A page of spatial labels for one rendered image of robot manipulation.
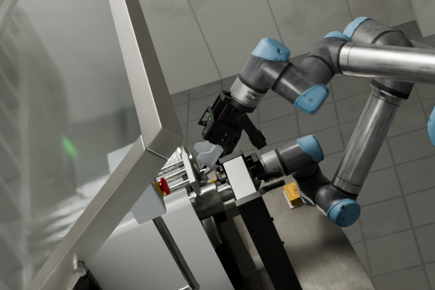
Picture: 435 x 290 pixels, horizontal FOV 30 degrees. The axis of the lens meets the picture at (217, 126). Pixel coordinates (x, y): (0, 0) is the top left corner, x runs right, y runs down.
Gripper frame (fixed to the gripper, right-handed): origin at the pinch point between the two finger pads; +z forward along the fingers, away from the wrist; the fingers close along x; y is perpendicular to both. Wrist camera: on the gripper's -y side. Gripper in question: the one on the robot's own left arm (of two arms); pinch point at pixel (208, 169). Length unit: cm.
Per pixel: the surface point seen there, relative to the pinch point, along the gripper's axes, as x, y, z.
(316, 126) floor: -165, -126, 43
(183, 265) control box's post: 54, 23, -9
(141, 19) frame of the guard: 59, 52, -48
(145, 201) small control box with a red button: 57, 36, -20
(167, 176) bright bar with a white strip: 26.1, 20.8, -9.0
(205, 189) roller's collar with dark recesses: 23.4, 10.5, -7.3
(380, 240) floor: -77, -125, 44
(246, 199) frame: 40.6, 11.4, -17.8
